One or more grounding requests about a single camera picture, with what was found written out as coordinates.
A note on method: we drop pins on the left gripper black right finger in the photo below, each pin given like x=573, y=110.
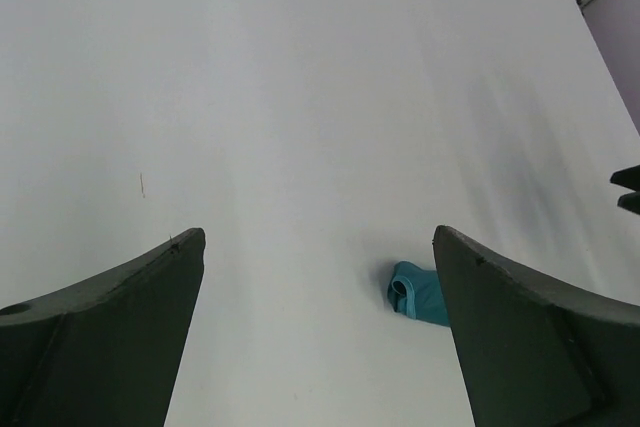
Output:
x=534, y=350

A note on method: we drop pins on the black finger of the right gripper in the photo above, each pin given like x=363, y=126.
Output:
x=629, y=179

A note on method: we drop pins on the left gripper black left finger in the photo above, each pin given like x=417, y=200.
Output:
x=105, y=351

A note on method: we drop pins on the teal cloth napkin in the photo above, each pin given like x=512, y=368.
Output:
x=416, y=293

